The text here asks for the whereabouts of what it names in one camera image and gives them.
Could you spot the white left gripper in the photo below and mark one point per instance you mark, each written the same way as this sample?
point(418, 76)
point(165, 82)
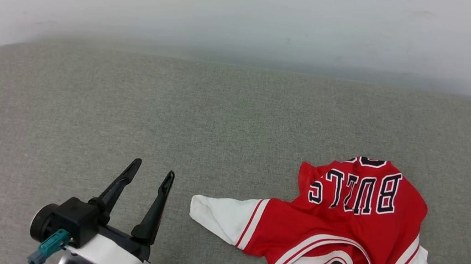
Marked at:
point(125, 261)

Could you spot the red and white basketball jersey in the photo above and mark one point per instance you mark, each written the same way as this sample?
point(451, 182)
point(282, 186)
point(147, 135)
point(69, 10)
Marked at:
point(340, 239)

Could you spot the grey fabric sofa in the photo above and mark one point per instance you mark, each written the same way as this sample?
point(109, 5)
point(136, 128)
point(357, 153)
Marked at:
point(218, 125)

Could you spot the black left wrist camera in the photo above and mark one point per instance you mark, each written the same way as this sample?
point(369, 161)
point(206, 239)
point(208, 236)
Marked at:
point(71, 219)

